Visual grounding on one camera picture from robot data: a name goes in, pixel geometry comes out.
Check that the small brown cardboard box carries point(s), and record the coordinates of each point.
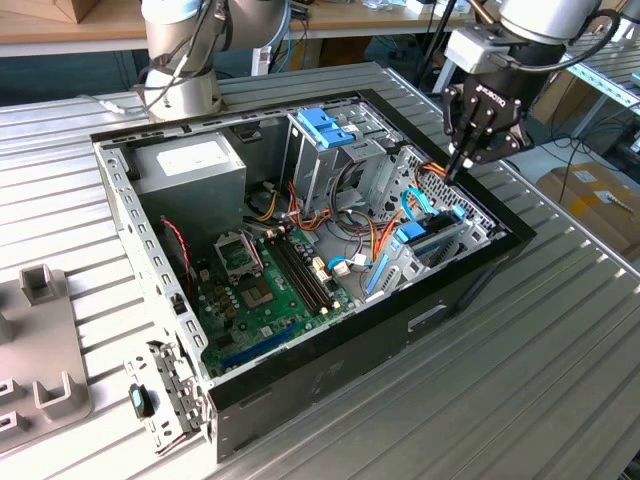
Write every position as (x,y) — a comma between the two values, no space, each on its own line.
(82,9)

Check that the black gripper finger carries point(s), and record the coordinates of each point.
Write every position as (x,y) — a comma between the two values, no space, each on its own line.
(456,120)
(505,140)

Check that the grey wrist camera housing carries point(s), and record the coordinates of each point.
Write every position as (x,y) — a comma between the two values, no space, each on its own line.
(475,50)

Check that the long wooden desk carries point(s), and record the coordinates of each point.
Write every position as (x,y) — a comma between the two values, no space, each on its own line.
(330,17)

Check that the CPU socket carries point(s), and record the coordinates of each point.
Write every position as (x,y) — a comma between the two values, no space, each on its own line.
(257,294)

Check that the black PC case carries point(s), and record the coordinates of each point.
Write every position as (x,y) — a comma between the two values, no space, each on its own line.
(350,360)

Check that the cardboard box with labels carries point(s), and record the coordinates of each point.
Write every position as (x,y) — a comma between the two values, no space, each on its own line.
(590,215)

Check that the brown cardboard sheet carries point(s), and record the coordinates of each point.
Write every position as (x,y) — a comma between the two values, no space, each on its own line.
(562,107)

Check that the grey parts rack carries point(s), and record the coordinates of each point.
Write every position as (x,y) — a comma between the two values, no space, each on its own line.
(45,340)

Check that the blue plastic drive latch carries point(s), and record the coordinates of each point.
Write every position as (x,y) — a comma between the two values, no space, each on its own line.
(320,127)

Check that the hard disk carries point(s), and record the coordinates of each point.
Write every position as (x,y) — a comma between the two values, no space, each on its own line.
(412,233)

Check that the black stand pole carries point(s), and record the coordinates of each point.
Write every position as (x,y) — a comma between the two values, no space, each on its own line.
(434,45)

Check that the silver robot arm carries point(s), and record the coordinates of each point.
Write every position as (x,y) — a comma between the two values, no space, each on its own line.
(170,40)

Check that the grey power supply unit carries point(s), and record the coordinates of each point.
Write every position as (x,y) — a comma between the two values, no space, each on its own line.
(200,200)

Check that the silver card retainer bracket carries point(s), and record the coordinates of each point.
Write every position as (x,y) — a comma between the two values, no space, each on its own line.
(172,380)

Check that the green motherboard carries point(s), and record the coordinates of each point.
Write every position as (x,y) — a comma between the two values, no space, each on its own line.
(280,325)

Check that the blue expansion slot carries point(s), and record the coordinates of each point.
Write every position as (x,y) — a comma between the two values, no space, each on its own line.
(260,346)

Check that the silver drive cage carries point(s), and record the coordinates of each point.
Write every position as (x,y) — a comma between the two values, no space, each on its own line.
(320,170)

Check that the black RAM slot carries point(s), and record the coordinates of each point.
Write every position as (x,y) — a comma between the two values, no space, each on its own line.
(312,270)
(299,276)
(305,273)
(292,279)

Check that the black latch with blue tab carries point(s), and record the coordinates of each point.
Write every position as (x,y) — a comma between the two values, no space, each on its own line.
(141,402)

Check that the silver disk bay cage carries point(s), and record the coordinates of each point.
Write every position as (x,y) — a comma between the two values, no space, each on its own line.
(407,267)

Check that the black device on floor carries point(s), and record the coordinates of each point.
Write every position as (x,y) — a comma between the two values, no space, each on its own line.
(625,140)

